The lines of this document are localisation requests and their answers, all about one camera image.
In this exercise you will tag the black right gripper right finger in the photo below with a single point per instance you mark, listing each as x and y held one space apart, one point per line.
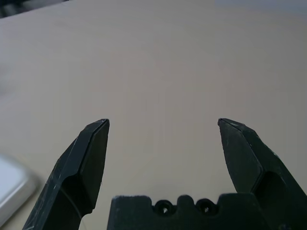
251 163

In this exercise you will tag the white plastic pencil case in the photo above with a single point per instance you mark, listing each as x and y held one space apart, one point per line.
12 182

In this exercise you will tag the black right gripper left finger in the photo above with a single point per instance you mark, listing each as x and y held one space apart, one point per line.
79 172

